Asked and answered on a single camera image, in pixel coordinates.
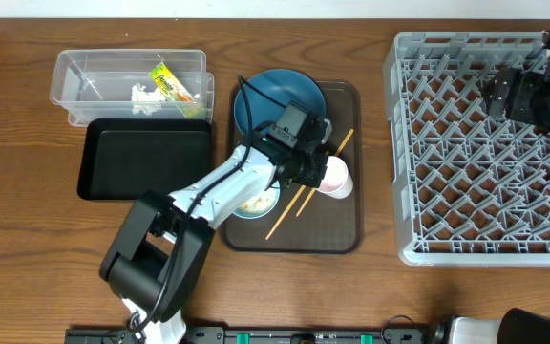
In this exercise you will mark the dark blue plate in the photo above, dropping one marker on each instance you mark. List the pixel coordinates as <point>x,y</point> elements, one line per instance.
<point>269,93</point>

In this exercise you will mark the black rectangular tray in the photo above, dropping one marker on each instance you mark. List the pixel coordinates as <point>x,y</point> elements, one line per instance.
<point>124,157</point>

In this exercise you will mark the yellow green snack wrapper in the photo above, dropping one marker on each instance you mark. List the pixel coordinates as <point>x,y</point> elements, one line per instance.
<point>173,90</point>

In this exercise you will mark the short wooden chopstick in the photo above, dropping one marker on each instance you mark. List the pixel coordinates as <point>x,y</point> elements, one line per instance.
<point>313,190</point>

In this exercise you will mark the clear plastic bin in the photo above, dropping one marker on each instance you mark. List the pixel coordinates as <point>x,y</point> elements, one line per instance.
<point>97,83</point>

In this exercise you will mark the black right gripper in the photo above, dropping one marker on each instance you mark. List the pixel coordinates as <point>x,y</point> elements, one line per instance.
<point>520,110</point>

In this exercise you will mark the pink plastic cup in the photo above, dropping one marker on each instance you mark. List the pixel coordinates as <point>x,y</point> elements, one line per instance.
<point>337,182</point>

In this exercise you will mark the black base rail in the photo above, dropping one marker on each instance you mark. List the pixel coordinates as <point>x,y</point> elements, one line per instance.
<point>393,333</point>

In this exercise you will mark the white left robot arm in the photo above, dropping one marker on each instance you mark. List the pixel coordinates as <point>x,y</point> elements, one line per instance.
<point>156,258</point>

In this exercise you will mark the long wooden chopstick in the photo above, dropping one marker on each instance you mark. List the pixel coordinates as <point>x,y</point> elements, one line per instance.
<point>289,206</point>

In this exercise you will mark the light blue food bowl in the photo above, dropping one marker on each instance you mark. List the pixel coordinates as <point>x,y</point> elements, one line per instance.
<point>259,205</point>

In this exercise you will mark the grey dishwasher rack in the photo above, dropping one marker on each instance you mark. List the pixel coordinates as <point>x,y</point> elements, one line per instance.
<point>468,189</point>

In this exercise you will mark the brown serving tray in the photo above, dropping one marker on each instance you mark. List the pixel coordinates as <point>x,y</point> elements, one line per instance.
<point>326,225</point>

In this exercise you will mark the white tissue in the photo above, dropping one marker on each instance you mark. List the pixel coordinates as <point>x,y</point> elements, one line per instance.
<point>144,102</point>

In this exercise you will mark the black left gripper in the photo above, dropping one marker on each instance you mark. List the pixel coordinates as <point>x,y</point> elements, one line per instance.
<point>315,181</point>

